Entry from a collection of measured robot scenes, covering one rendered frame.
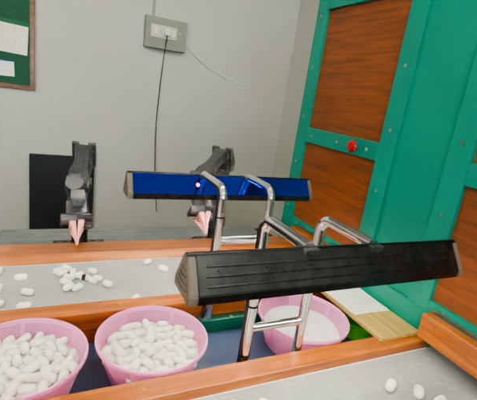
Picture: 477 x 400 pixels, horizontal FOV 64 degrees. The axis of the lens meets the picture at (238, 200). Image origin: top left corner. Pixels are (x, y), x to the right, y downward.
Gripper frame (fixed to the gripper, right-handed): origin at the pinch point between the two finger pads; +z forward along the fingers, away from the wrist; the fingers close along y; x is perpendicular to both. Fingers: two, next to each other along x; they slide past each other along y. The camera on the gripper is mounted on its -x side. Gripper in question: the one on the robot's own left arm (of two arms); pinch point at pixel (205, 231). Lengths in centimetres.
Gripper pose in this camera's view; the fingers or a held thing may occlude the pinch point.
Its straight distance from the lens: 142.8
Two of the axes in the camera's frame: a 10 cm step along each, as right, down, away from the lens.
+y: 9.0, 0.2, 4.3
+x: -3.7, 5.5, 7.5
